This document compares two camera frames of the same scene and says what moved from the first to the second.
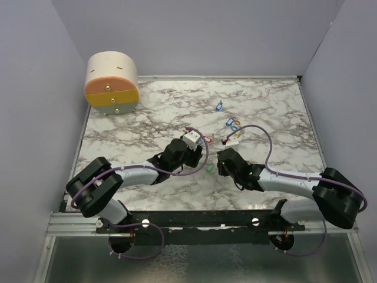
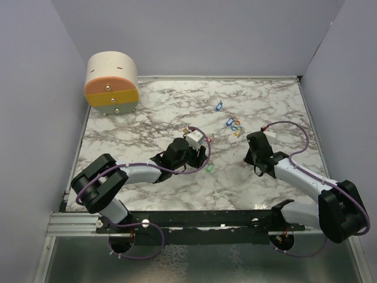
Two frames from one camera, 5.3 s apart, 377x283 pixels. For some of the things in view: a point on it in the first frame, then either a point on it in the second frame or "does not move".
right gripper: [221, 170] -> [248, 158]
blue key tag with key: [231, 120] does not move
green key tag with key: [210, 167] does not move
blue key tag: [219, 105] does not move
